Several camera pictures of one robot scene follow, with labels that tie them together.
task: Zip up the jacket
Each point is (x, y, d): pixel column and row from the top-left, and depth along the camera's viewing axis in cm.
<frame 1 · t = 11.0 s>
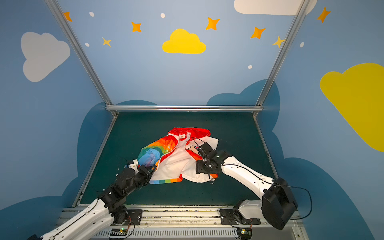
left hand: (157, 165, 79), fingers closed
right hand: (201, 167, 82), fingers open
rainbow and white kids jacket: (175, 155, 98), point 3 cm above the table

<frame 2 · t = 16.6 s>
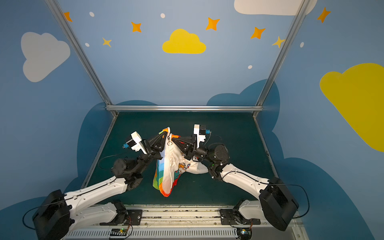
left hand: (163, 130, 57), fingers closed
right hand: (174, 139, 59), fingers closed
rainbow and white kids jacket: (174, 162, 65), point 30 cm above the table

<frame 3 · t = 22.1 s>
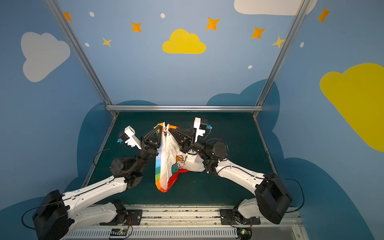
left hand: (158, 125, 55), fingers closed
right hand: (172, 129, 55), fingers closed
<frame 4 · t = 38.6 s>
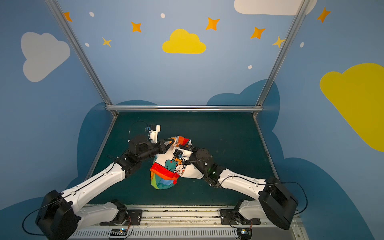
left hand: (173, 139, 76), fingers closed
right hand: (183, 141, 76), fingers closed
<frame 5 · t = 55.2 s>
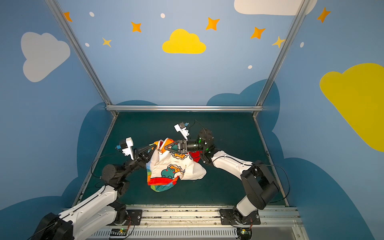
left hand: (154, 145, 65), fingers closed
right hand: (166, 148, 67), fingers closed
rainbow and white kids jacket: (164, 167, 78), point 16 cm above the table

